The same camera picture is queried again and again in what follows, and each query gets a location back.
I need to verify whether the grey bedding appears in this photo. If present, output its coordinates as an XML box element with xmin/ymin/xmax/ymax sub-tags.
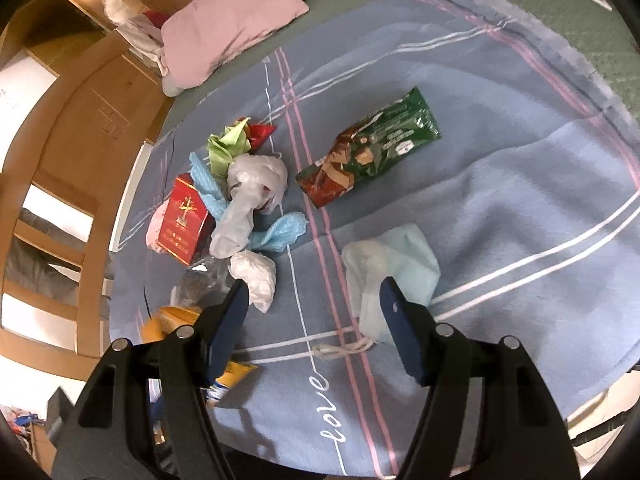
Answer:
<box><xmin>5</xmin><ymin>207</ymin><xmax>111</xmax><ymax>311</ymax></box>

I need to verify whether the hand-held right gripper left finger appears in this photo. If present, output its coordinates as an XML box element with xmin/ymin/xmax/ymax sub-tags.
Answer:
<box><xmin>50</xmin><ymin>279</ymin><xmax>251</xmax><ymax>480</ymax></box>

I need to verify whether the pile of white clothes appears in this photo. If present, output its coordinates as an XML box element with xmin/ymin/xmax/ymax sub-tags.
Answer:
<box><xmin>102</xmin><ymin>0</ymin><xmax>171</xmax><ymax>76</ymax></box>

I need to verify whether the blue plaid blanket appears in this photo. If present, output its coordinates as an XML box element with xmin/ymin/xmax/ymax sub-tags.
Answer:
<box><xmin>107</xmin><ymin>0</ymin><xmax>640</xmax><ymax>478</ymax></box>

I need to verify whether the pink pillow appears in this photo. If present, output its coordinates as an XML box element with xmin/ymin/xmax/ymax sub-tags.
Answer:
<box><xmin>160</xmin><ymin>0</ymin><xmax>310</xmax><ymax>97</ymax></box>

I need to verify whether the red cardboard box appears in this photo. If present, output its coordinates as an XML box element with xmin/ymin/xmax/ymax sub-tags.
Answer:
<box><xmin>155</xmin><ymin>172</ymin><xmax>217</xmax><ymax>267</ymax></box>

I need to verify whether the clear plastic bag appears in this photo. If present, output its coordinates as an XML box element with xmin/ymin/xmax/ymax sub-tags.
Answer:
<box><xmin>170</xmin><ymin>255</ymin><xmax>236</xmax><ymax>311</ymax></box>

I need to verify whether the red wrapper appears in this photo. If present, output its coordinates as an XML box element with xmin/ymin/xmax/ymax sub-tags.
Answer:
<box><xmin>247</xmin><ymin>122</ymin><xmax>278</xmax><ymax>153</ymax></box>

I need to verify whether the green bed sheet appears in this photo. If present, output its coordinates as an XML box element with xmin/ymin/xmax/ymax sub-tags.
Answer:
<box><xmin>162</xmin><ymin>0</ymin><xmax>640</xmax><ymax>126</ymax></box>

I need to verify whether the white crumpled plastic bag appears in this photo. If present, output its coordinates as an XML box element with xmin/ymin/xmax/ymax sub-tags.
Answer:
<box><xmin>209</xmin><ymin>154</ymin><xmax>289</xmax><ymax>257</ymax></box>

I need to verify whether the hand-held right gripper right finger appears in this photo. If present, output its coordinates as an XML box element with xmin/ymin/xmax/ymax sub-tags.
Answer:
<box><xmin>378</xmin><ymin>275</ymin><xmax>585</xmax><ymax>480</ymax></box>

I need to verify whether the white crumpled tissue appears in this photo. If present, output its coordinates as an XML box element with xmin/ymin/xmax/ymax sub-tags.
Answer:
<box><xmin>228</xmin><ymin>250</ymin><xmax>277</xmax><ymax>313</ymax></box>

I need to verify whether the pink paper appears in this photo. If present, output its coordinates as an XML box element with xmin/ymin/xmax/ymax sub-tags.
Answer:
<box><xmin>145</xmin><ymin>200</ymin><xmax>173</xmax><ymax>251</ymax></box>

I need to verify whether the light blue face mask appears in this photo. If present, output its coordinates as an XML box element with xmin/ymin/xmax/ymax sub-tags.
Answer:
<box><xmin>312</xmin><ymin>223</ymin><xmax>442</xmax><ymax>361</ymax></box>

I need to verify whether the green crumpled paper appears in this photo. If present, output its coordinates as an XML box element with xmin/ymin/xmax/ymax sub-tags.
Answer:
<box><xmin>206</xmin><ymin>116</ymin><xmax>252</xmax><ymax>178</ymax></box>

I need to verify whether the orange snack packet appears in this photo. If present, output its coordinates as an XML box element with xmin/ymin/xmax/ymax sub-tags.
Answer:
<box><xmin>140</xmin><ymin>305</ymin><xmax>260</xmax><ymax>396</ymax></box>

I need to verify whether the black cable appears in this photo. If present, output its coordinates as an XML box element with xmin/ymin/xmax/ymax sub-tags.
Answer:
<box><xmin>570</xmin><ymin>410</ymin><xmax>632</xmax><ymax>447</ymax></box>

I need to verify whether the green snack packet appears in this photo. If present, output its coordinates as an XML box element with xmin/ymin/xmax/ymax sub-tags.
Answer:
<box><xmin>295</xmin><ymin>86</ymin><xmax>442</xmax><ymax>208</ymax></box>

